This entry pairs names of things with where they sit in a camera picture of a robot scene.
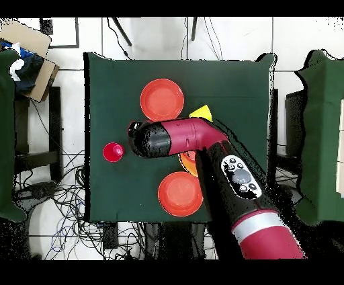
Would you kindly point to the black chair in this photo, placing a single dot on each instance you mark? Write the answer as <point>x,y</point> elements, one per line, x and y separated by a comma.
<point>294,121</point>

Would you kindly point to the large orange bowl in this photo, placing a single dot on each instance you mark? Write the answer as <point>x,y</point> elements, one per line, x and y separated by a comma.
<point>189,168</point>

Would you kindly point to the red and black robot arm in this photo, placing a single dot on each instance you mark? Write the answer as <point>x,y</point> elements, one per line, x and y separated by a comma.
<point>188,134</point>

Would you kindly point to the dark green tablecloth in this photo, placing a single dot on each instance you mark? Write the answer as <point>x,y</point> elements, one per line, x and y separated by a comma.
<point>115,80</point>

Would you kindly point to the black pedestal leg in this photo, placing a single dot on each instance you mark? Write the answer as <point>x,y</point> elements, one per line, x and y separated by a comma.
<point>35,192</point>

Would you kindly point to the black power strip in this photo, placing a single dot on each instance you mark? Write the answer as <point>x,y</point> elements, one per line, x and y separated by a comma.
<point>110,236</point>

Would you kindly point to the cardboard box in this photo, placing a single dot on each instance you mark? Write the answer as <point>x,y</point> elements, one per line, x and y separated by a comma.
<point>27,35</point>

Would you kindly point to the green cloth side table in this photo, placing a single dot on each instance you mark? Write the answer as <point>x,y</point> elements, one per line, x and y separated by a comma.
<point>322,121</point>
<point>6,134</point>

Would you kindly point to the blue and white cloth bundle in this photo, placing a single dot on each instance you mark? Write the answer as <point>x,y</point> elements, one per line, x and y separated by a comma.
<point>27,70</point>

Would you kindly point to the black tripod leg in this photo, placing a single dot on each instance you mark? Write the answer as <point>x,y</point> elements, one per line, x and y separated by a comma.
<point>194,29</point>
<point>122,32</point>

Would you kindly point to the red cup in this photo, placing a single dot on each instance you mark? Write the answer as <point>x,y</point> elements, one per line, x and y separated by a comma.
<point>113,152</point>

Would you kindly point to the black metal frame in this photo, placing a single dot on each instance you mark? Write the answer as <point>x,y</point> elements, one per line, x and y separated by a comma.
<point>46,27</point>

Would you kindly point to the yellow cup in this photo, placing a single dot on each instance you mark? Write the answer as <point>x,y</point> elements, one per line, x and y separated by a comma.
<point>203,111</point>

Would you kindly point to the wide red-orange bowl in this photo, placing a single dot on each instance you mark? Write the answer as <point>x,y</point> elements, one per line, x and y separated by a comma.
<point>180,194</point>
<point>162,99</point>

